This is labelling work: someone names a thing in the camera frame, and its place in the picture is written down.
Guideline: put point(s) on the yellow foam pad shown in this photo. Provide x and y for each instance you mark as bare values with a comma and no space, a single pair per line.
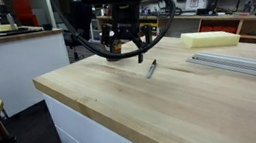
0,28

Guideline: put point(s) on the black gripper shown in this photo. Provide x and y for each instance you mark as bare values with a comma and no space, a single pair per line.
125,14

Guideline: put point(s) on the brown paper coffee cup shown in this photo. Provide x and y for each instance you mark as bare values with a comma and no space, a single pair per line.
116,47

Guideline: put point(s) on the aluminium extrusion rail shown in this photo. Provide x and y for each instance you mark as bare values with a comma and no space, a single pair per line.
234,63

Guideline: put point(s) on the yellow black tool case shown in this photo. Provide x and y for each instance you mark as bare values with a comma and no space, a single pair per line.
153,26

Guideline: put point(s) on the black office chair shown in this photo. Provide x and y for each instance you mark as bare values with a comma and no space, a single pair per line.
82,20

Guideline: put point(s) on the white counter with wood top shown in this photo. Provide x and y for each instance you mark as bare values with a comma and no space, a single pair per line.
16,70

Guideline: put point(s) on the red storage bin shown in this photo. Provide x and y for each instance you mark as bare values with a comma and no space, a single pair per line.
218,29

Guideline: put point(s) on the wooden shelving workbench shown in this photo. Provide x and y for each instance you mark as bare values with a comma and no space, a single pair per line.
241,27

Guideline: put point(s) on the white table drawer base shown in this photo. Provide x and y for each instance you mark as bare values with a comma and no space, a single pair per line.
87,138

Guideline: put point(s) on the grey marker pen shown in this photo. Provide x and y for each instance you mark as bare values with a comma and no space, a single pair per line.
151,69

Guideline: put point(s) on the pale yellow foam block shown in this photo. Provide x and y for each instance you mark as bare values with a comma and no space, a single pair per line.
209,39

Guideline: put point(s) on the red cabinet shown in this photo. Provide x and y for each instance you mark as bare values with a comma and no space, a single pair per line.
25,10

